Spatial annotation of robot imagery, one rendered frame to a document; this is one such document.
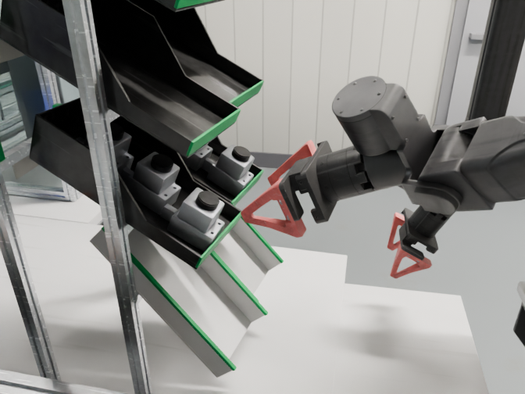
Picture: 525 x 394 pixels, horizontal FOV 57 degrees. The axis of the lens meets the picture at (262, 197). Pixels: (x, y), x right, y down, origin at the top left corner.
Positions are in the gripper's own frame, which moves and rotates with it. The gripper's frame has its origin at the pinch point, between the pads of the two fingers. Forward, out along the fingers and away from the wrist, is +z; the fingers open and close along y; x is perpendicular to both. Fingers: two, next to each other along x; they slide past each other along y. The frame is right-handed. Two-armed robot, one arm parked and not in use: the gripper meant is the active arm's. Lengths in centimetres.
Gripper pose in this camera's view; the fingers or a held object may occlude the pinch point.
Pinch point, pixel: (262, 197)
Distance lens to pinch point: 61.3
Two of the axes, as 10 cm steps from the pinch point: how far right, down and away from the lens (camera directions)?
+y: -3.5, 4.6, -8.2
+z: -8.4, 2.4, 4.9
